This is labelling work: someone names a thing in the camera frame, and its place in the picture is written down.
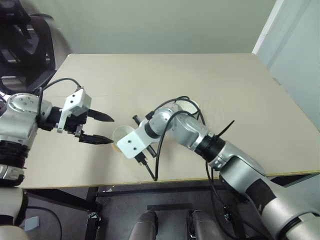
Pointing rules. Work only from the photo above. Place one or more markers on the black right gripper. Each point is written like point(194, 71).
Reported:
point(136, 118)

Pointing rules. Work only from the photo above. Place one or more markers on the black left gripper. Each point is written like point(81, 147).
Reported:
point(76, 122)

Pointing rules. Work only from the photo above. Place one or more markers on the translucent plastic cup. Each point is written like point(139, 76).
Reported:
point(122, 133)

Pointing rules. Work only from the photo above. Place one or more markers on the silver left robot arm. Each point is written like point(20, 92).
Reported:
point(17, 125)

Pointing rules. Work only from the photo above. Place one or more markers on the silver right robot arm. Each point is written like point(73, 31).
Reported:
point(187, 130)

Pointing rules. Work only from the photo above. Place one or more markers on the dark grey rounded shape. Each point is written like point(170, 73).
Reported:
point(143, 225)
point(203, 225)

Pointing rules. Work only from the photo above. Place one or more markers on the black mesh office chair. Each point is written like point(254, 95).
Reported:
point(27, 45)

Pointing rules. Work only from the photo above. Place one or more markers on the grey square floor pad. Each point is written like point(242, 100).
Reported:
point(32, 223)

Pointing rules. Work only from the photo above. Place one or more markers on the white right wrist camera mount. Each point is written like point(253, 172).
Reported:
point(130, 146)

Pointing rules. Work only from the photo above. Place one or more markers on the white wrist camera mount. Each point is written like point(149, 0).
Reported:
point(75, 100)
point(130, 146)

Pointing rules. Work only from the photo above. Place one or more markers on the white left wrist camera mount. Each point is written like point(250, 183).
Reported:
point(75, 100)

